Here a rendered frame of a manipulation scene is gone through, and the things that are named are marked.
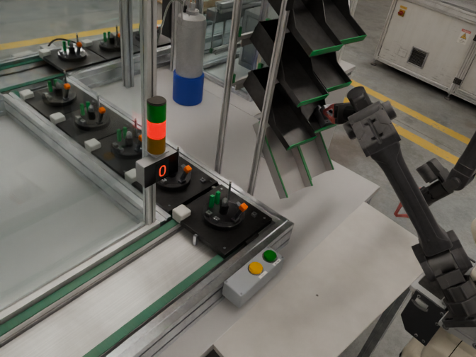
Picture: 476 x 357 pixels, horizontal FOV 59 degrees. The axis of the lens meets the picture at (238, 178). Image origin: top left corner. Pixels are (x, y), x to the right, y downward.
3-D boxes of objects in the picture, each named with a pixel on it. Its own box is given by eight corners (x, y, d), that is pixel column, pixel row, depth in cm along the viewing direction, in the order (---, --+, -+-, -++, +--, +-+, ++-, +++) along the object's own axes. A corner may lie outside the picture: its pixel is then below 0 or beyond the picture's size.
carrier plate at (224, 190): (271, 222, 146) (272, 217, 144) (224, 259, 130) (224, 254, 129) (220, 188, 157) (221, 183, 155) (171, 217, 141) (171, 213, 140)
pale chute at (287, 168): (304, 187, 157) (313, 185, 154) (279, 199, 150) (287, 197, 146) (278, 115, 156) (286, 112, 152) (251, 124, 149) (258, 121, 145)
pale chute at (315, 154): (326, 171, 167) (334, 169, 163) (303, 181, 160) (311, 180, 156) (302, 103, 166) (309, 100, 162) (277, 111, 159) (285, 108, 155)
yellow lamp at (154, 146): (168, 150, 118) (169, 135, 115) (155, 157, 115) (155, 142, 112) (157, 142, 120) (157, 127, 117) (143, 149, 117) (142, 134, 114)
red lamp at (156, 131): (169, 135, 115) (170, 120, 112) (155, 142, 112) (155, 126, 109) (157, 127, 117) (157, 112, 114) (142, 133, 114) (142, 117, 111)
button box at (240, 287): (281, 270, 136) (285, 257, 133) (239, 309, 123) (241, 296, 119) (264, 257, 140) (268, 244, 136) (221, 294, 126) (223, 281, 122)
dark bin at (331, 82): (348, 86, 145) (361, 71, 140) (322, 94, 138) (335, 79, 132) (303, 26, 152) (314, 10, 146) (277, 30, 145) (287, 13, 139)
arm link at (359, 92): (363, 142, 131) (389, 128, 128) (348, 114, 125) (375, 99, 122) (354, 122, 140) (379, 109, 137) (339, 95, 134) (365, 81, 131)
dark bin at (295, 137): (313, 140, 146) (325, 128, 140) (286, 151, 139) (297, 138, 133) (270, 77, 153) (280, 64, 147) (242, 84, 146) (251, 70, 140)
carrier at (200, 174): (217, 185, 157) (221, 159, 150) (168, 215, 142) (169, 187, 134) (173, 156, 168) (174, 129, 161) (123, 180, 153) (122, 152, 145)
